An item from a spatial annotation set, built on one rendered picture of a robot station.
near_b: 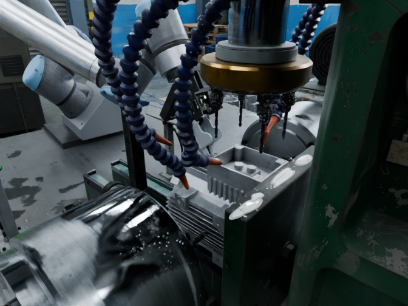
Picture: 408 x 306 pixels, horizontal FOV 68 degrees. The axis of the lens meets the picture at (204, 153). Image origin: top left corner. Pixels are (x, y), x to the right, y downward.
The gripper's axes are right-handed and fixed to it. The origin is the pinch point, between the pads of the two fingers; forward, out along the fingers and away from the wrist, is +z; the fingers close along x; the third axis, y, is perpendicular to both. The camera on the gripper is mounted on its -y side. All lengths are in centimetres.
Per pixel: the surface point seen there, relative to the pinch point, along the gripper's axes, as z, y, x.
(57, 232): -1.3, 13.3, -40.1
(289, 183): 7.5, 24.8, -8.1
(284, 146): 5.8, 11.4, 14.7
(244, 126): 3, -52, 82
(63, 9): -331, -541, 279
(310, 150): 6.2, 22.5, 6.2
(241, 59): -13.6, 27.6, -12.3
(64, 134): -27, -99, 8
